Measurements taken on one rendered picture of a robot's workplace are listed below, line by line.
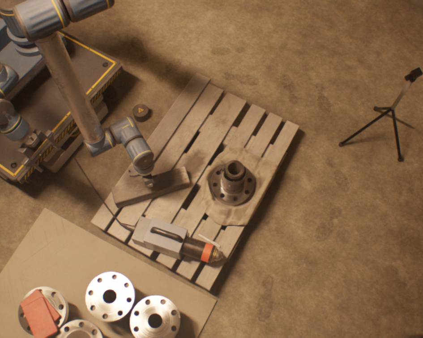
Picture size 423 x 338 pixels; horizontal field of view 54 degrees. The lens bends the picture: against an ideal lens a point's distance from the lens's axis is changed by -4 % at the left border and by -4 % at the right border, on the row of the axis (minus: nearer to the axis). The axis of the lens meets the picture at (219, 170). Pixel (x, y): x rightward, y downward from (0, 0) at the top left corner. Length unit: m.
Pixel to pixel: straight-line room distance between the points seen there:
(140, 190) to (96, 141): 0.51
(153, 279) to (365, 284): 1.26
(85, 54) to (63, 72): 1.09
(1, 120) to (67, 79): 0.32
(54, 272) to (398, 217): 2.16
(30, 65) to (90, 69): 0.39
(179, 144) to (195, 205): 0.42
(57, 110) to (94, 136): 0.67
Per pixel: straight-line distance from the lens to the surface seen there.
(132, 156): 2.14
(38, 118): 2.78
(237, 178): 2.37
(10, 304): 2.80
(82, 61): 2.94
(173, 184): 2.52
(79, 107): 2.01
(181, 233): 2.34
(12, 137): 2.01
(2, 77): 2.10
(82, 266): 2.70
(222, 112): 2.85
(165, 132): 2.76
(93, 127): 2.10
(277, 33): 3.51
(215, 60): 3.29
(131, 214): 2.58
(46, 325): 2.40
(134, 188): 2.54
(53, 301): 2.45
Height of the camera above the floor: 2.55
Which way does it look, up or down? 65 degrees down
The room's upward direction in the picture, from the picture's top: 4 degrees clockwise
